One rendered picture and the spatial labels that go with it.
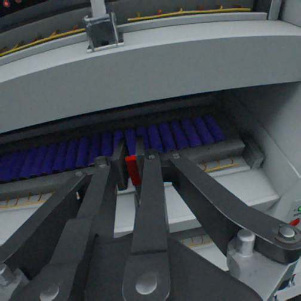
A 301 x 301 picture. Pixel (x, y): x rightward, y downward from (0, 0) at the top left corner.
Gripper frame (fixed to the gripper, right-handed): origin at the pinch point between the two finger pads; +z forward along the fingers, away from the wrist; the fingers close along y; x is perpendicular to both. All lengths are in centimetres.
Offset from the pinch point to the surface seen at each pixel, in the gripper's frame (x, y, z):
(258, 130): -1.3, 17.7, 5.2
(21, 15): 21.6, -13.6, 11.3
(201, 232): -21.8, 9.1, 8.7
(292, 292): -82, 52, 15
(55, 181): -3.3, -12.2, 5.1
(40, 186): -3.5, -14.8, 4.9
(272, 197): -9.1, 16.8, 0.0
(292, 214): -13.8, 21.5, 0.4
